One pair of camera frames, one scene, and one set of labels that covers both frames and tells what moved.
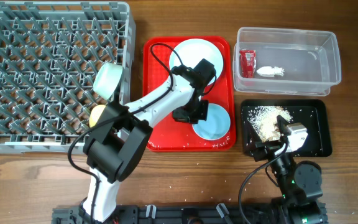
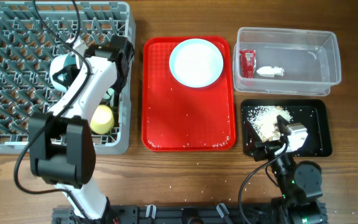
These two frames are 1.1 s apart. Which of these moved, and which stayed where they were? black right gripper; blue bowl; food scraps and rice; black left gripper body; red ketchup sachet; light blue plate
Moved: blue bowl; black left gripper body
Stayed: red ketchup sachet; black right gripper; food scraps and rice; light blue plate
